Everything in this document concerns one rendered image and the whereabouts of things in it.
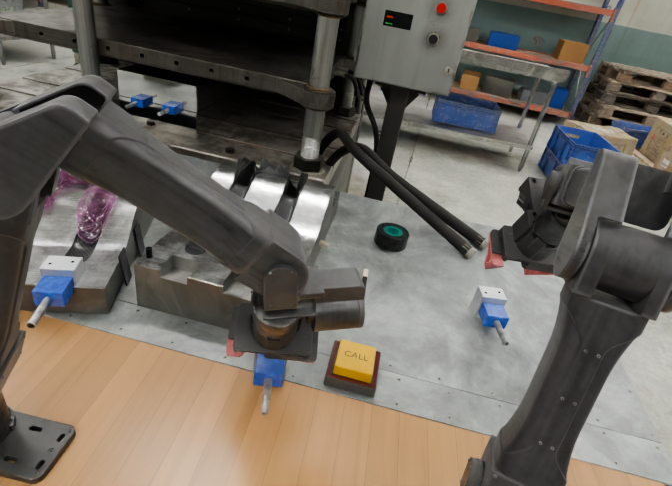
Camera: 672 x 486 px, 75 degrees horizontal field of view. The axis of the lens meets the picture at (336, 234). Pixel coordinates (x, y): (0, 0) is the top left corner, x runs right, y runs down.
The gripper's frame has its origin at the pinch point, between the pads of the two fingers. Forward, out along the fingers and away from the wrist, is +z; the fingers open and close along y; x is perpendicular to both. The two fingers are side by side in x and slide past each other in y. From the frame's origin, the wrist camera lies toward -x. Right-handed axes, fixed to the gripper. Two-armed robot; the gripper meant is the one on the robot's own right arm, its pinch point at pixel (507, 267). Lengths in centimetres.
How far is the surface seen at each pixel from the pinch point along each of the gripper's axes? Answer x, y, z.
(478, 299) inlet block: 4.0, 2.5, 7.8
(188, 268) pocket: 9, 57, 1
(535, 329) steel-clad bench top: 7.9, -10.0, 9.8
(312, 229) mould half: -5.7, 37.2, 6.9
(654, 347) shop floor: -35, -143, 126
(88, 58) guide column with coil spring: -69, 113, 33
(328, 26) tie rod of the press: -67, 41, 5
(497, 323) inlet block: 9.4, 0.3, 5.2
